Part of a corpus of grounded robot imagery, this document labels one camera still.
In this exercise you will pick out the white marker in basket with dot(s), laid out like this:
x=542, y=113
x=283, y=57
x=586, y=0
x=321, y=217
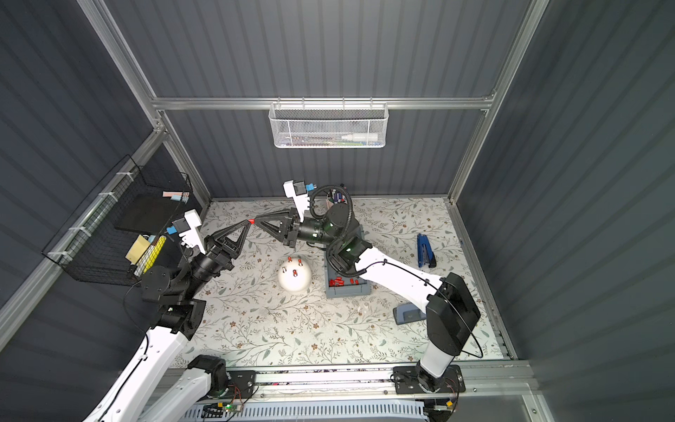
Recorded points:
x=361, y=137

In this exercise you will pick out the pink pen cup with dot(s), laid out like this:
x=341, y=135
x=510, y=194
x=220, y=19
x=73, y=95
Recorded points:
x=335, y=196

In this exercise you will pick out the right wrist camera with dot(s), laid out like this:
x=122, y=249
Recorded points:
x=298, y=192

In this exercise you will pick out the grey tape dispenser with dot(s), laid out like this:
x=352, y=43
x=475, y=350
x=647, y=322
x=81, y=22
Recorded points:
x=408, y=313

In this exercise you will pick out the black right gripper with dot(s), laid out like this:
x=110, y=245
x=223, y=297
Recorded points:
x=287, y=229

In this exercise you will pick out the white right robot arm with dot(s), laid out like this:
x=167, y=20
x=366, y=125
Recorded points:
x=324, y=217

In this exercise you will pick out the grey plastic bin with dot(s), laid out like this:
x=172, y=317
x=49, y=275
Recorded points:
x=339, y=285

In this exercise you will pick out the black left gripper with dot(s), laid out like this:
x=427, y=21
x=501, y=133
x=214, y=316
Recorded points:
x=218, y=254

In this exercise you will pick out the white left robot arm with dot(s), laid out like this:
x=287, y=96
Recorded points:
x=180, y=314

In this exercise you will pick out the black wire wall basket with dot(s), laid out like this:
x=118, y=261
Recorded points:
x=143, y=200

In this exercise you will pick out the white wire wall basket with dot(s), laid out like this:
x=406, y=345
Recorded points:
x=322, y=128

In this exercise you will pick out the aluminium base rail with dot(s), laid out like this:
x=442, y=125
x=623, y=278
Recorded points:
x=482, y=378

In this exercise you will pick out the white dome with screws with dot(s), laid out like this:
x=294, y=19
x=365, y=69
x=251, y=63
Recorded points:
x=292, y=284

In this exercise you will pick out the blue stapler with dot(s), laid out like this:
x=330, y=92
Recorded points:
x=426, y=256

